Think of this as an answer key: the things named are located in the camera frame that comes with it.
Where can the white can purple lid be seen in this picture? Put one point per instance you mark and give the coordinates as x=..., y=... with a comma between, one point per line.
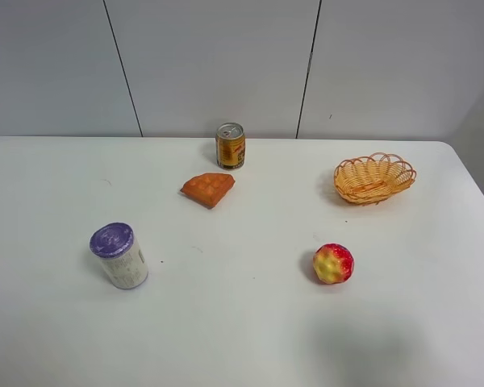
x=120, y=255

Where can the red yellow apple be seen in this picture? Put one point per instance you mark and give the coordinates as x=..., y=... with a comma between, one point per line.
x=333, y=264

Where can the woven yellow basket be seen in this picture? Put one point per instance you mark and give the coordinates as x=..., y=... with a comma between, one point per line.
x=372, y=179

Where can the gold drink can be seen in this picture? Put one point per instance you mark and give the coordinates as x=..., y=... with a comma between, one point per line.
x=230, y=146

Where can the orange waffle bread piece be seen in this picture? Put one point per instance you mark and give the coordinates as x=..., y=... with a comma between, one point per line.
x=208, y=189

